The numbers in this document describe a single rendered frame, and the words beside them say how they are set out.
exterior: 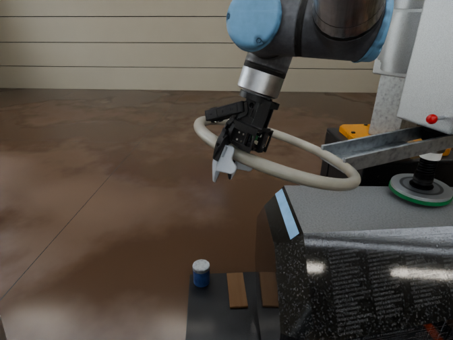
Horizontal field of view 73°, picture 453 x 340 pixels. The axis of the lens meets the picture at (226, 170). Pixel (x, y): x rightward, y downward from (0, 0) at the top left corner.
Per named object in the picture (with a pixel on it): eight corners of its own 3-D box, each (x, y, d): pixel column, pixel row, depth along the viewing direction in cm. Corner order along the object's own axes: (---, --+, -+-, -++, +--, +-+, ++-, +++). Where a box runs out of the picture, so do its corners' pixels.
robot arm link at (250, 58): (256, -7, 57) (269, 9, 66) (234, 63, 60) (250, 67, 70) (305, 6, 54) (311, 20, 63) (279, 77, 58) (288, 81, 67)
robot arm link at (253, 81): (234, 62, 63) (259, 71, 70) (227, 86, 64) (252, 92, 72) (271, 74, 58) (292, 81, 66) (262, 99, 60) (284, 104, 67)
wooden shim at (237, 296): (226, 274, 191) (226, 272, 191) (243, 274, 192) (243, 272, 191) (229, 308, 169) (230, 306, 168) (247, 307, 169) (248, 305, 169)
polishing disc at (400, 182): (429, 175, 132) (429, 173, 131) (466, 202, 113) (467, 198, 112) (380, 176, 131) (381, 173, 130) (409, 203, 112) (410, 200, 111)
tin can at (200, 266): (213, 278, 188) (212, 262, 183) (204, 290, 180) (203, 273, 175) (199, 272, 193) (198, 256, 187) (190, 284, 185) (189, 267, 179)
